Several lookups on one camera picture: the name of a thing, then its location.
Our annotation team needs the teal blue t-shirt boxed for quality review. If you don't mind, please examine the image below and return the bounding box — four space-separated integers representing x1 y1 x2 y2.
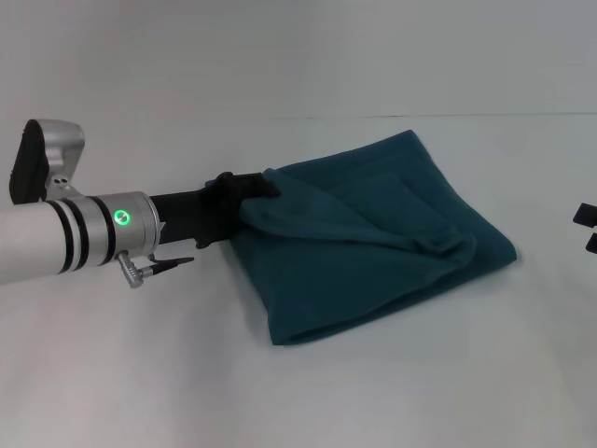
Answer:
229 128 519 347

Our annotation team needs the dark left wrist cable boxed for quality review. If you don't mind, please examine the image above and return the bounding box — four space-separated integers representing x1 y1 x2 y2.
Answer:
116 250 196 292

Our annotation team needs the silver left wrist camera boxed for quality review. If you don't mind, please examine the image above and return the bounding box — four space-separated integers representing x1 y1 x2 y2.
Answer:
8 119 87 205

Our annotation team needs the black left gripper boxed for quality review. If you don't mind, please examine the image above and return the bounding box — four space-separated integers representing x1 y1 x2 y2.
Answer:
149 168 285 251

